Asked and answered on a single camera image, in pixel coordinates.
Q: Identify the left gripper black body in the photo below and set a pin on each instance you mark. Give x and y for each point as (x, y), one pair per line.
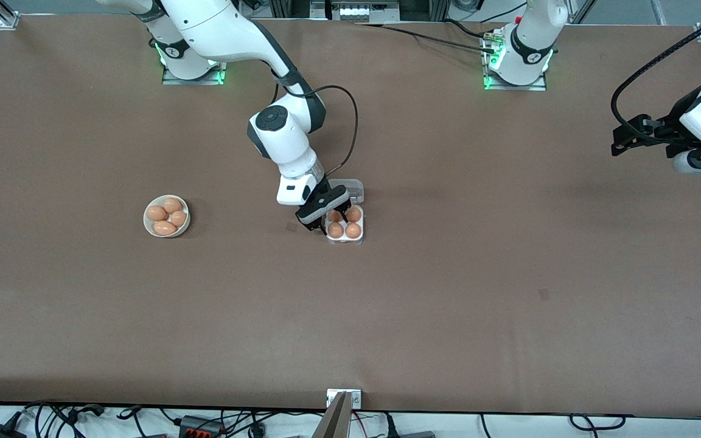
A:
(666, 131)

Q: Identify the clear plastic egg carton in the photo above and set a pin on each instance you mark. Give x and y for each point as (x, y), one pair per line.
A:
(356, 190)

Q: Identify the black box with orange clips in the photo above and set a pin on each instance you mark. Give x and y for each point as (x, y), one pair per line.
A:
(199, 427)

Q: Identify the black plug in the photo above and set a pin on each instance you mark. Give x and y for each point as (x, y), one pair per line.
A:
(391, 427)

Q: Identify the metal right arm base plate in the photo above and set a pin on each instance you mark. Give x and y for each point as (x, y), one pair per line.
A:
(219, 76)

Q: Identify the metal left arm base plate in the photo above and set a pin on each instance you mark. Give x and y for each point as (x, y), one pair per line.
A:
(540, 85)

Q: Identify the brown camera mount beam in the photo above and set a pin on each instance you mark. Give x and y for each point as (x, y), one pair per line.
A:
(333, 423)

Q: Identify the white power strip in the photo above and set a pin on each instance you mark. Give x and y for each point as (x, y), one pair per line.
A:
(354, 11)

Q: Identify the aluminium frame rack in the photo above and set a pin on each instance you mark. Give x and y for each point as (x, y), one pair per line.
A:
(320, 9)

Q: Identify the white round bowl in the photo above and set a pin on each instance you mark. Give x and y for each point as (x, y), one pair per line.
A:
(185, 226)

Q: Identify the black power adapter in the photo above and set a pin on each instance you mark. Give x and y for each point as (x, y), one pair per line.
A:
(0, 432)

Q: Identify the silver table edge bracket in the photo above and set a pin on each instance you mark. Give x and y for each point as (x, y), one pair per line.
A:
(355, 398)

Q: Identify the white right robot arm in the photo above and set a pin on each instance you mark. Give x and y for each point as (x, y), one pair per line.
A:
(223, 30)

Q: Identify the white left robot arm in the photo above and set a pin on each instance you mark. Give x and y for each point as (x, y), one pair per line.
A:
(530, 42)

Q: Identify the brown egg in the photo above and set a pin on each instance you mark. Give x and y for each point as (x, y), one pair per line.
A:
(336, 230)
(165, 228)
(332, 216)
(178, 218)
(353, 230)
(156, 213)
(172, 205)
(355, 213)

